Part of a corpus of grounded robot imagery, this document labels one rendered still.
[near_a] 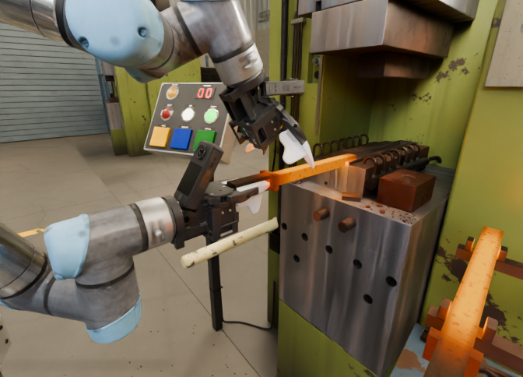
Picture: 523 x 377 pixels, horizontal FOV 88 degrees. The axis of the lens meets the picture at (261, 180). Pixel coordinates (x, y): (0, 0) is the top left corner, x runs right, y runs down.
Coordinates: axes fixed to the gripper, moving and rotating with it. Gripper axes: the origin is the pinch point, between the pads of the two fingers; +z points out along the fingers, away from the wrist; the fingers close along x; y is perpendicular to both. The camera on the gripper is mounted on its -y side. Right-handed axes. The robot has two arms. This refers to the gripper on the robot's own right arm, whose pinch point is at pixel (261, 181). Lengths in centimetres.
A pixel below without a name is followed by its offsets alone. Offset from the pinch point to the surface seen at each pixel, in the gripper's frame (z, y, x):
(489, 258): 16.9, 7.7, 35.5
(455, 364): -8.3, 6.8, 37.6
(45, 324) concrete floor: -47, 100, -120
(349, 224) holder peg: 18.8, 12.5, 9.8
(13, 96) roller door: -38, -3, -786
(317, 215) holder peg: 17.8, 12.8, 1.5
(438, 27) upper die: 57, -34, 8
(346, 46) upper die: 27.4, -27.4, -1.0
